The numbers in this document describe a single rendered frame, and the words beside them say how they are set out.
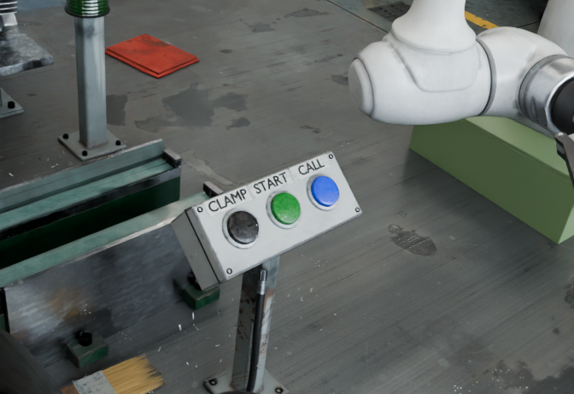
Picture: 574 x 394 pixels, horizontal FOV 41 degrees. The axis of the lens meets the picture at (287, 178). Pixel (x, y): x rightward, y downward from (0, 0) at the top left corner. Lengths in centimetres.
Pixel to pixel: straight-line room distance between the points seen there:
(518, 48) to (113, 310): 59
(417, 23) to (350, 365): 41
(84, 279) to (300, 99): 71
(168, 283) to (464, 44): 45
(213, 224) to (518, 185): 67
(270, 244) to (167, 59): 90
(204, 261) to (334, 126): 75
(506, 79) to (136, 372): 56
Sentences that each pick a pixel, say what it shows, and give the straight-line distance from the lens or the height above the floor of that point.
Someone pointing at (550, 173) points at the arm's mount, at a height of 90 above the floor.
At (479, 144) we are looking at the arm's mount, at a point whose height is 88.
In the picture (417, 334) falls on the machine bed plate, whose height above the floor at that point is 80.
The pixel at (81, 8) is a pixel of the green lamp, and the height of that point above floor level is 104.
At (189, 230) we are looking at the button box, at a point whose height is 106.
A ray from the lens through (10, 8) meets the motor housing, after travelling 128.
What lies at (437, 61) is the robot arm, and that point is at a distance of 92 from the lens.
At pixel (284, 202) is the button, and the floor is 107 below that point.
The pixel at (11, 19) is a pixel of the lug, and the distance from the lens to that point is 131.
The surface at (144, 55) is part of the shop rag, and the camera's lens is 154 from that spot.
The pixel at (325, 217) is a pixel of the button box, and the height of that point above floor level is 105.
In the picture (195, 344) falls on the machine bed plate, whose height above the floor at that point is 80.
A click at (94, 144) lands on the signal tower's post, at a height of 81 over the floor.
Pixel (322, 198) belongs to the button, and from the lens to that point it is 71.
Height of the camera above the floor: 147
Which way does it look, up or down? 34 degrees down
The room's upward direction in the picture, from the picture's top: 8 degrees clockwise
